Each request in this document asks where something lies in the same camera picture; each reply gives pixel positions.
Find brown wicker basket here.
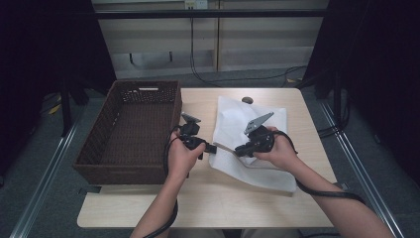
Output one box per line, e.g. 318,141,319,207
72,79,183,185

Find person's right leg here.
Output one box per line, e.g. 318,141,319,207
241,228,300,238

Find black curtain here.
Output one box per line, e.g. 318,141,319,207
301,0,420,186
0,0,117,179

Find person's left leg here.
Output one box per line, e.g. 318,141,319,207
167,228,223,238

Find black floor cables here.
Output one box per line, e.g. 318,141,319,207
318,95,352,137

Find white wall outlet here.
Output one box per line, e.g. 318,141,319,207
183,0,209,10

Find black horizontal bar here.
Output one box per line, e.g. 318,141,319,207
93,9,331,19

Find person's right hand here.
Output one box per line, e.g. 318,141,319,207
254,127,300,173

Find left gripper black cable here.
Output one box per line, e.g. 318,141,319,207
142,124,183,238

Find metal floor rail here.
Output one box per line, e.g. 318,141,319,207
320,100,405,238
9,112,85,238

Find person's left hand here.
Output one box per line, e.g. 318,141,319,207
167,130,206,181

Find black metal stand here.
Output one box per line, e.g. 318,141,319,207
58,77,90,138

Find yellow floor tape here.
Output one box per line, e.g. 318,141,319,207
49,95,63,115

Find thin black wall cable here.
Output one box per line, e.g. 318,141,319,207
189,18,308,87

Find person's leg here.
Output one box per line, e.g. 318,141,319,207
241,228,300,238
167,228,223,238

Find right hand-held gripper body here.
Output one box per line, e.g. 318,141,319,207
243,111,275,156

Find white mesh laundry bag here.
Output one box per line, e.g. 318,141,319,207
208,95,298,193

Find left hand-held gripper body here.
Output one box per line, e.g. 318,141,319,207
178,112,208,153

